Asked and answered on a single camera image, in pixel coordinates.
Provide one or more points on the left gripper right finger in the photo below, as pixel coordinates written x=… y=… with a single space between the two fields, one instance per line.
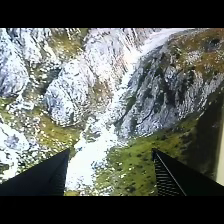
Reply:
x=183 y=180

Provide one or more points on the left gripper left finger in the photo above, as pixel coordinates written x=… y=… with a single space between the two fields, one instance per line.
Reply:
x=43 y=178

